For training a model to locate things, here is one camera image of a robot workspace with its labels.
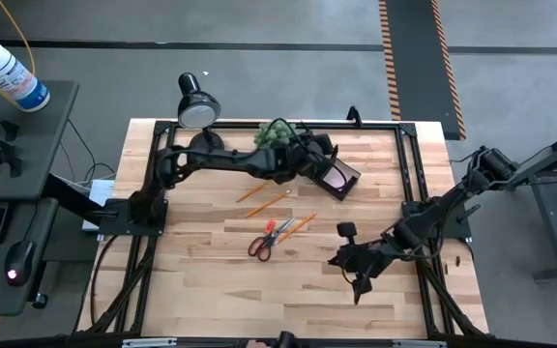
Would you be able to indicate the black desk lamp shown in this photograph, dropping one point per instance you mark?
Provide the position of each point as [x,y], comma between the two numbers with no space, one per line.
[196,116]

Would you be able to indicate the black aluminium table frame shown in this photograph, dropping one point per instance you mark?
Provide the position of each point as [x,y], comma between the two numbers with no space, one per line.
[380,125]

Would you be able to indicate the white wipes canister blue label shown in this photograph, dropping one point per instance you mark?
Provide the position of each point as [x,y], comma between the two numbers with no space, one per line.
[8,77]

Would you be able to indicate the dark grey side desk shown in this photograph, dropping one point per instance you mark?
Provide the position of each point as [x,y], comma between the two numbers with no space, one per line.
[41,145]

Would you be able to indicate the black computer mouse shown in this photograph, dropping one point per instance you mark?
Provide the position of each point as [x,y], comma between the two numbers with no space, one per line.
[19,263]

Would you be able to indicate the grey metal desk frame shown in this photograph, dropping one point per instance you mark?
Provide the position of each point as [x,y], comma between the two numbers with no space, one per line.
[551,222]

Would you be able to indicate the pink sticky note pad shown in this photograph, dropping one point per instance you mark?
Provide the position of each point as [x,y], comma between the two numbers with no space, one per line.
[335,176]

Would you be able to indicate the silver table edge bracket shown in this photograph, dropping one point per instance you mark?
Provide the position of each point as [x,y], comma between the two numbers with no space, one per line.
[148,342]
[419,343]

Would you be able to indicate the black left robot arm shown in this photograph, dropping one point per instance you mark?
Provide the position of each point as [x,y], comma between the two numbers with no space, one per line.
[220,162]

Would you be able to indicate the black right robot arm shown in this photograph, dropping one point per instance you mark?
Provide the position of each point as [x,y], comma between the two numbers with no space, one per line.
[433,212]

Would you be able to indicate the black caster wheel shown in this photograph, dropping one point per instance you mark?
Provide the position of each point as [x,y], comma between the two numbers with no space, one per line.
[39,300]

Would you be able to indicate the black mesh desk organizer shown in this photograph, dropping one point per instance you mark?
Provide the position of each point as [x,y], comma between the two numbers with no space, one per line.
[340,194]

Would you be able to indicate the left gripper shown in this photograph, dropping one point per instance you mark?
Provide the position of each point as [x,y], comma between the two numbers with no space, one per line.
[298,154]

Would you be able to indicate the small black bracket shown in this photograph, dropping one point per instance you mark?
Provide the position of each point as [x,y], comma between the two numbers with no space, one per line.
[10,130]

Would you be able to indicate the small red eraser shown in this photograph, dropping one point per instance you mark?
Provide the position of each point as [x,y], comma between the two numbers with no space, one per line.
[271,225]

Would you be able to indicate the green potted plant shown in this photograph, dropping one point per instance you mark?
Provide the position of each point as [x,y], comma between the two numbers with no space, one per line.
[271,135]

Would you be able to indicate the white power box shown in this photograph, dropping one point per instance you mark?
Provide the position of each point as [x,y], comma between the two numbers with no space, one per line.
[102,191]

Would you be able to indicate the orange pencil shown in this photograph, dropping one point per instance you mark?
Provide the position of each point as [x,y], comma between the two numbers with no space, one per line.
[254,191]
[269,203]
[298,227]

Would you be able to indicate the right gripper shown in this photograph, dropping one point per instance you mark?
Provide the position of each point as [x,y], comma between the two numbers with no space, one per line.
[365,256]

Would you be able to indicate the black floor mat striped edges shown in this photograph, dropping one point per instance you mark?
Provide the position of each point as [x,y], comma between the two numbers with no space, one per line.
[419,72]

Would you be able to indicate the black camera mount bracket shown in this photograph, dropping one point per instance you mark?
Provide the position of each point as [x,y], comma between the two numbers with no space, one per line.
[354,116]

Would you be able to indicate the red and black scissors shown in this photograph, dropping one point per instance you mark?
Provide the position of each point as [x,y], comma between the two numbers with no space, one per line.
[276,237]

